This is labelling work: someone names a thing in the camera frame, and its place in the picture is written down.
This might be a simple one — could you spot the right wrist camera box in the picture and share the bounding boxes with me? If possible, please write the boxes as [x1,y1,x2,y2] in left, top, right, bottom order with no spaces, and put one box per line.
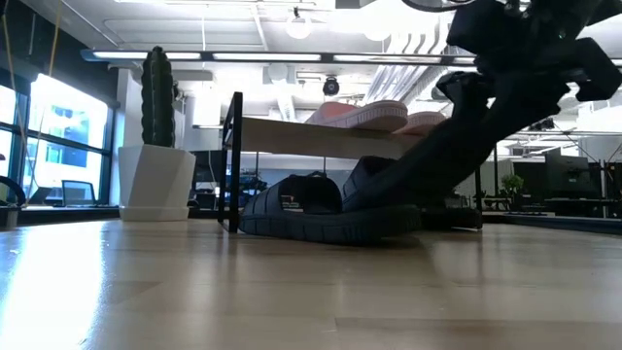
[445,2,529,55]

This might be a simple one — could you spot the pink foam slide sandal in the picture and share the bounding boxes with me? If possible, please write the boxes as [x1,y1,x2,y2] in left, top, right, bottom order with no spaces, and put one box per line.
[392,110,448,137]
[304,99,410,133]

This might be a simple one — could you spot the black window frame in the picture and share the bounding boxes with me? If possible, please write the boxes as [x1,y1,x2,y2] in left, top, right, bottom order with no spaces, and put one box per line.
[0,67,121,208]

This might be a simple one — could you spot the background laptop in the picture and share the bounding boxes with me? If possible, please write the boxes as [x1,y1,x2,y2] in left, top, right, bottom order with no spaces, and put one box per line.
[60,179,97,208]

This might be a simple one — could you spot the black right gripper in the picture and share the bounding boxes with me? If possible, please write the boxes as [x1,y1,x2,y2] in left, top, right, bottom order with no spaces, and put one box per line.
[373,38,622,205]

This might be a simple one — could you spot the wooden shelf black metal frame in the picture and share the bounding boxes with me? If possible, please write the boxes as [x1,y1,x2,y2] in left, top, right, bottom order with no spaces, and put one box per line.
[217,90,485,234]

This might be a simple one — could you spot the background green plant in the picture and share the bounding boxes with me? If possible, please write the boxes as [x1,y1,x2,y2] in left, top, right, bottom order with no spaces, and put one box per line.
[500,173,526,201]

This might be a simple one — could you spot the overhead LED light bar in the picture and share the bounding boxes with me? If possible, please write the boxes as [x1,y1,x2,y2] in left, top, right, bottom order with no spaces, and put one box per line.
[80,48,480,68]

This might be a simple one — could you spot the background black monitor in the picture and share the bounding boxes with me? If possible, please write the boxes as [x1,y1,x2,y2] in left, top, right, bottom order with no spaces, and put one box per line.
[543,154,604,200]

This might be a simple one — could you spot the white faceted plant pot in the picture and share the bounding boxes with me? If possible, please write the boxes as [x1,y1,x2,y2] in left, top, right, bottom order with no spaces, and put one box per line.
[118,144,197,223]

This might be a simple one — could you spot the black aluminium rig frame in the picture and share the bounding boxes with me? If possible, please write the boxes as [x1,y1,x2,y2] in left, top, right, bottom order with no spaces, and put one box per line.
[0,204,622,237]

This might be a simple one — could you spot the yellow hanging cable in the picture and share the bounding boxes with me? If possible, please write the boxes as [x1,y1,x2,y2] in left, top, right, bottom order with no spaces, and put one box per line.
[0,0,64,195]

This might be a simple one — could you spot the round ceiling lamp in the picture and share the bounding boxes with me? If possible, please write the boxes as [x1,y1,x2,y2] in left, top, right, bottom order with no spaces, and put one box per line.
[285,13,314,41]

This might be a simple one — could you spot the silver ceiling duct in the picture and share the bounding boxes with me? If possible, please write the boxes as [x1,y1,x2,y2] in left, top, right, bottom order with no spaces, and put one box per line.
[362,18,467,106]

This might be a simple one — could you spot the black base cable loop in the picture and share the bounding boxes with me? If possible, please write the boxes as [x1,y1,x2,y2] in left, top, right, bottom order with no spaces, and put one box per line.
[0,174,26,208]

